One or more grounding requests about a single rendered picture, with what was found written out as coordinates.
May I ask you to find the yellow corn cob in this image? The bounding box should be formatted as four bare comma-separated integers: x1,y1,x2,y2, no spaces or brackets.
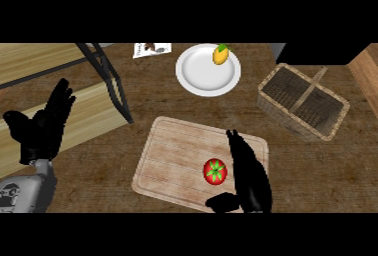
212,43,235,66

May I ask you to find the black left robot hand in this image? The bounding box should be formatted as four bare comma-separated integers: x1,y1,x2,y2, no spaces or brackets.
2,78,79,166

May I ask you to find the brown wooden cabinet side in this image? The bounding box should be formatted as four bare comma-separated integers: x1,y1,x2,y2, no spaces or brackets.
347,43,378,119

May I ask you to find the pale wooden shelf rack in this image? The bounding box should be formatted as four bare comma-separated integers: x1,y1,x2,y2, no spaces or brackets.
0,43,136,179

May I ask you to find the white printed paper sheet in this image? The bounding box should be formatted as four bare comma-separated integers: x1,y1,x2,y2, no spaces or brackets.
132,43,175,60

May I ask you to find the brown wicker basket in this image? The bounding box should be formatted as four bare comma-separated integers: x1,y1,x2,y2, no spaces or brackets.
256,62,352,142

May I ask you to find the white round plate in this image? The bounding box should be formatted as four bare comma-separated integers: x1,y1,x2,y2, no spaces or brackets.
175,43,244,98

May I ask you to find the red tomato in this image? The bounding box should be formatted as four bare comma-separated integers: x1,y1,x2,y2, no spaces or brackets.
203,158,229,185

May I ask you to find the pale wooden cutting board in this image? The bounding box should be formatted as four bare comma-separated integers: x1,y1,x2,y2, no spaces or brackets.
130,115,271,214

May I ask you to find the black appliance block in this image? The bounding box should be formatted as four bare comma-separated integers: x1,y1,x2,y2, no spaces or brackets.
275,43,373,67

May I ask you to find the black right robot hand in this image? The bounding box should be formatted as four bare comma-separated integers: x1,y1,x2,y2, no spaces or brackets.
204,129,274,214

